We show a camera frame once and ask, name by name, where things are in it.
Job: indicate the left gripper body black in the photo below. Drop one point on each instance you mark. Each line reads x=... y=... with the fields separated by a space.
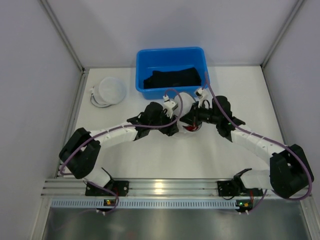
x=169 y=126

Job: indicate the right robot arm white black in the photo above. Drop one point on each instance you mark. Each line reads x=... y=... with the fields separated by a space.
x=288 y=168

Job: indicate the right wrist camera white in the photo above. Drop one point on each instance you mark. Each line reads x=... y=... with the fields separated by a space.
x=201 y=94

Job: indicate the black garment in bin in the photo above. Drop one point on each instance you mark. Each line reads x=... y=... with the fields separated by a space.
x=172 y=79

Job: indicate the white mesh laundry bag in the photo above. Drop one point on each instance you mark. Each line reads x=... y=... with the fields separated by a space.
x=108 y=92
x=186 y=100

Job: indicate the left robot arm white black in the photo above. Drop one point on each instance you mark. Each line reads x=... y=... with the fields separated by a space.
x=80 y=154

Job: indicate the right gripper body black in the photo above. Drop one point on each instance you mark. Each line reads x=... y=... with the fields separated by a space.
x=191 y=116

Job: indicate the blue plastic bin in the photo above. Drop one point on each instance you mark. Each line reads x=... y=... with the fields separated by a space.
x=182 y=68

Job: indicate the aluminium mounting rail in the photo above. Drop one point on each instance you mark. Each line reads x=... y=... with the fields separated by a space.
x=137 y=188

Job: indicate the red bra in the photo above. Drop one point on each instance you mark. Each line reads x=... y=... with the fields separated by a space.
x=190 y=128

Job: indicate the slotted cable duct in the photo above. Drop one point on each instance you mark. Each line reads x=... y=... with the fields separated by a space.
x=151 y=203

